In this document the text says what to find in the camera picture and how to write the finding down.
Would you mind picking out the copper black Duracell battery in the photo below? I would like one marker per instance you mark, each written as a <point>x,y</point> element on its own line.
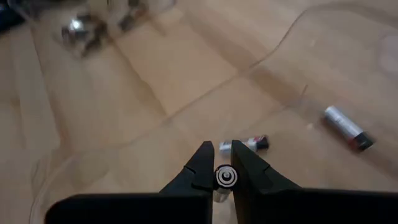
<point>130,17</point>
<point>74,29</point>
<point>96,40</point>

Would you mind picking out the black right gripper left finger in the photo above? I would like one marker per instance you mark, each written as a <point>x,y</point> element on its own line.
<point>186,205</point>

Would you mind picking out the metal screws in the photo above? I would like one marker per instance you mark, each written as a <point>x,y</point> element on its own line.
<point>342,123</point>

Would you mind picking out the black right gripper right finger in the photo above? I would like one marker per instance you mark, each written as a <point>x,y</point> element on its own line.
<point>280,205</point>

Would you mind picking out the silver Energizer battery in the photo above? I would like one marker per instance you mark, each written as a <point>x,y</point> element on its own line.
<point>226,177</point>
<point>255,143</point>

